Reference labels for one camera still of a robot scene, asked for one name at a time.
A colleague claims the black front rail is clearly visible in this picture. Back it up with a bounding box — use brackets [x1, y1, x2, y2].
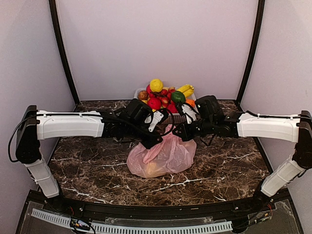
[27, 189, 297, 226]

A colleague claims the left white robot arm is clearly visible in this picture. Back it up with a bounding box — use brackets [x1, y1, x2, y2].
[9, 105, 166, 213]

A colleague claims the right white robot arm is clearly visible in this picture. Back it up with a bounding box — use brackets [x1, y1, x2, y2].
[173, 111, 312, 212]

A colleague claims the large yellow lemon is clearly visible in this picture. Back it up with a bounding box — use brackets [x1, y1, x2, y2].
[149, 79, 164, 93]

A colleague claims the yellow banana bunch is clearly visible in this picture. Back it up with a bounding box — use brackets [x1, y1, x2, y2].
[177, 84, 194, 98]

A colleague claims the orange fruit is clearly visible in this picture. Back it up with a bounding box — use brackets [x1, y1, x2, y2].
[186, 98, 195, 108]

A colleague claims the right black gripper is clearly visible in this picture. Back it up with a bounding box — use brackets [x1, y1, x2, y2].
[173, 117, 215, 141]

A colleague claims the black frame post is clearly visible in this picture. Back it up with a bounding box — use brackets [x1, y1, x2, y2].
[235, 0, 265, 106]
[49, 0, 80, 106]

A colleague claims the red apple centre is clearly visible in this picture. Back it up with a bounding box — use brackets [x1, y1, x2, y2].
[147, 97, 162, 110]

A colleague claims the pink fruit back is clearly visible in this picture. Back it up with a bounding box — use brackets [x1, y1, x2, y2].
[146, 85, 152, 94]

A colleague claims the left black frame post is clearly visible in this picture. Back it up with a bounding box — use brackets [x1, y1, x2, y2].
[49, 0, 80, 106]

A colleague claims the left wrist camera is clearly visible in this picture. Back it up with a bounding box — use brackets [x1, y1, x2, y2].
[144, 109, 169, 132]

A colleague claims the white plastic basket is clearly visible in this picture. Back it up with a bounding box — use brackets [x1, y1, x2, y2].
[134, 88, 186, 124]

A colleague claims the pink plastic bag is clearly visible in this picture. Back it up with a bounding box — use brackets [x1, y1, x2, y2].
[127, 133, 197, 178]

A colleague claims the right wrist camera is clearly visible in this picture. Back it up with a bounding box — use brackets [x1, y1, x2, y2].
[175, 102, 197, 124]

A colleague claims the right black frame post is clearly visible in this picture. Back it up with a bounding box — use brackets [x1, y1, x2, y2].
[235, 0, 265, 106]

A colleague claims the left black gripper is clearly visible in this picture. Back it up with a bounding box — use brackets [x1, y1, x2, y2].
[125, 122, 163, 150]

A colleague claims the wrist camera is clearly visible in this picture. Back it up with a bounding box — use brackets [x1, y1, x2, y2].
[144, 109, 169, 132]
[175, 102, 197, 124]

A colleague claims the green lime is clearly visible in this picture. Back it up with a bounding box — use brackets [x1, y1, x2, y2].
[171, 91, 186, 103]

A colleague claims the white cable duct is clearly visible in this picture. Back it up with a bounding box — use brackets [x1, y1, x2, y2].
[31, 209, 233, 234]

